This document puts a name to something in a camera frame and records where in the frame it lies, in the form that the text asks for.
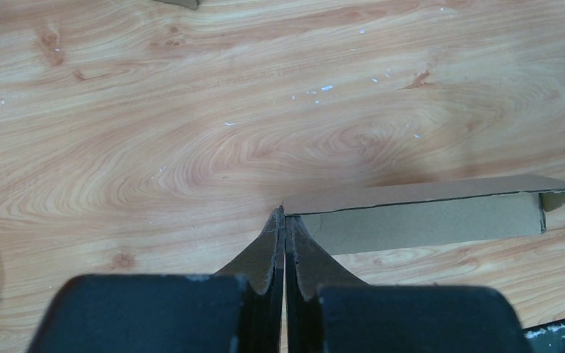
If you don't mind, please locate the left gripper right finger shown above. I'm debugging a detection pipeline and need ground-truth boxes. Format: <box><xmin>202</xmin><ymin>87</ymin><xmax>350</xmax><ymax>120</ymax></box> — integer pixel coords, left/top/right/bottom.
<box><xmin>286</xmin><ymin>216</ymin><xmax>531</xmax><ymax>352</ymax></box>

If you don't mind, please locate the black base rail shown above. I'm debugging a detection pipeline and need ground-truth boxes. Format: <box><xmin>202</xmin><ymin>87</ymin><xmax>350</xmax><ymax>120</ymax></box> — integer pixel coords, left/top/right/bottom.
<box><xmin>524</xmin><ymin>319</ymin><xmax>565</xmax><ymax>353</ymax></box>

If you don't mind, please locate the cardboard box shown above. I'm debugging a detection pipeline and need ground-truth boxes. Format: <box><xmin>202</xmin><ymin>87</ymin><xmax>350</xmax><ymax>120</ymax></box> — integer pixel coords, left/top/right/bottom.
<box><xmin>157</xmin><ymin>0</ymin><xmax>202</xmax><ymax>10</ymax></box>
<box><xmin>282</xmin><ymin>174</ymin><xmax>565</xmax><ymax>255</ymax></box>

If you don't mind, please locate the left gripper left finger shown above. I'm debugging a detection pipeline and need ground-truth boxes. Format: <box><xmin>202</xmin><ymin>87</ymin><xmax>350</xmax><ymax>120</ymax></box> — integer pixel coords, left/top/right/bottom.
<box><xmin>29</xmin><ymin>208</ymin><xmax>284</xmax><ymax>352</ymax></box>

